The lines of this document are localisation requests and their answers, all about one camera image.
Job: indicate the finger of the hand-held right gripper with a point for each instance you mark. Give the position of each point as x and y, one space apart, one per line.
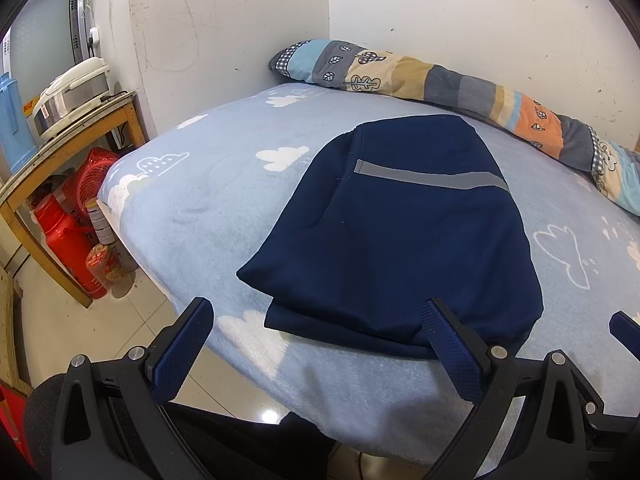
627 327
615 430

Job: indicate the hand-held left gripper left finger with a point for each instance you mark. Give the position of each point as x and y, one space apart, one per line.
182 355

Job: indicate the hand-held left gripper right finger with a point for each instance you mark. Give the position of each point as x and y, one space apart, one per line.
450 355

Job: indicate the navy work jacket red collar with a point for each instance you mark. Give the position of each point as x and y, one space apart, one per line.
400 240

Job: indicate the red labelled tin can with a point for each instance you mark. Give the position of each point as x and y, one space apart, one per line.
102 262

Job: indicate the light blue cloud blanket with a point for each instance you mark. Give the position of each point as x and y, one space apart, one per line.
200 210

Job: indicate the grey fabric chair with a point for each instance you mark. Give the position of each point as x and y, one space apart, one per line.
45 410

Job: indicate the white tin can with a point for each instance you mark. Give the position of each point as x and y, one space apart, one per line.
100 225

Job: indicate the red thermos flask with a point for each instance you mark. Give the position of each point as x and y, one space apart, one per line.
65 240

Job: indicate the red plastic basket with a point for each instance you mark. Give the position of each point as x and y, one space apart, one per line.
95 170

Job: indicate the wooden side table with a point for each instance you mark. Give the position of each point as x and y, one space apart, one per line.
65 130

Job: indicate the rolled patchwork quilt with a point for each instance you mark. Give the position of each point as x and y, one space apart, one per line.
450 85

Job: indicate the blue plastic jug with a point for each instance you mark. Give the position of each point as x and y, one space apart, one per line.
15 135

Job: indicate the white rice cooker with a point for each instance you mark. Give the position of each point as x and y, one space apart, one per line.
70 92

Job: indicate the frosted glass window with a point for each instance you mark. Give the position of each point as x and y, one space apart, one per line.
45 30

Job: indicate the white wall socket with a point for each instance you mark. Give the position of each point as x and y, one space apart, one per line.
93 38

